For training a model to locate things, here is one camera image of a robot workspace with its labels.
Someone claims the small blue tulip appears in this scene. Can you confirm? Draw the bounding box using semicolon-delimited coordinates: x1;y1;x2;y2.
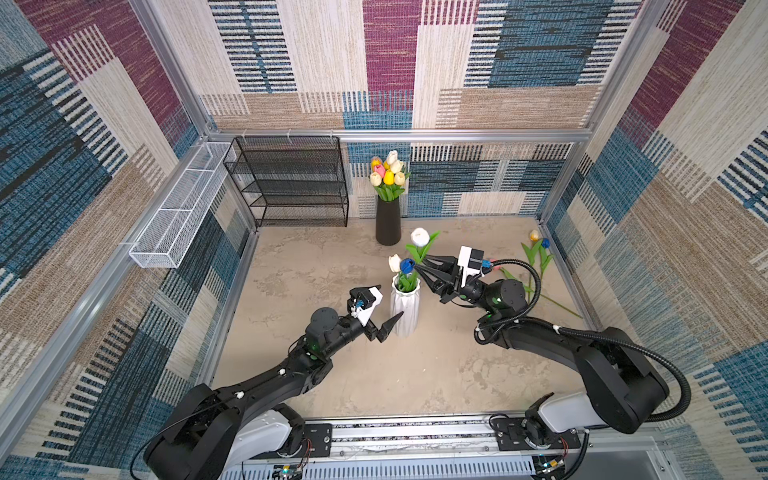
528;238;553;284

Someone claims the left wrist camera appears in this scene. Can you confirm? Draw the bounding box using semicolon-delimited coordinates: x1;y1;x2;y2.
347;285;383;327

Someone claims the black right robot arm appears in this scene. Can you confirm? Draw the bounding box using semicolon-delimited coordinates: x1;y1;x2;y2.
415;248;692;449

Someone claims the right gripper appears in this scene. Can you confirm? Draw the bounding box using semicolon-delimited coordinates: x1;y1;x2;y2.
414;253;495;313

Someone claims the white ribbed ceramic vase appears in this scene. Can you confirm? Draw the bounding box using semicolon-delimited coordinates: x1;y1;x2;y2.
390;276;421;338

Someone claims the aluminium front rail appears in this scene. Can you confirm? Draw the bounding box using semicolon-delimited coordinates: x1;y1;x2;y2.
217;408;683;479

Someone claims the black wire shelf rack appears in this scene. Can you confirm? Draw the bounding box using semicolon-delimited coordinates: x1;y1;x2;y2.
224;136;349;227

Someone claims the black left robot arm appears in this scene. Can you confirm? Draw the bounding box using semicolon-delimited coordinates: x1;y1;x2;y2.
137;307;402;479

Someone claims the black cylindrical vase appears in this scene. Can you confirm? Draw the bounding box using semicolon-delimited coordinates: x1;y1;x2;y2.
375;197;401;246

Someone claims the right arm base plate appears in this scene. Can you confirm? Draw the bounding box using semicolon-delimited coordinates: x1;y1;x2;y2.
488;414;582;451

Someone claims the white wire mesh basket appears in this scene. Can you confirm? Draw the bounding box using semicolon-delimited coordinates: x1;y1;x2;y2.
129;142;229;269

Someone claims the dark pink tulip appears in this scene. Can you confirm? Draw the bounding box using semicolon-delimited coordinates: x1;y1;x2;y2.
500;267;583;319

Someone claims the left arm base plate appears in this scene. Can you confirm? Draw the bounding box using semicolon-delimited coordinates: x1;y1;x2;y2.
279;423;333;459

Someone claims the cream yellow tulip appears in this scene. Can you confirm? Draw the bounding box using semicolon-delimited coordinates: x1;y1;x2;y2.
521;230;547;277

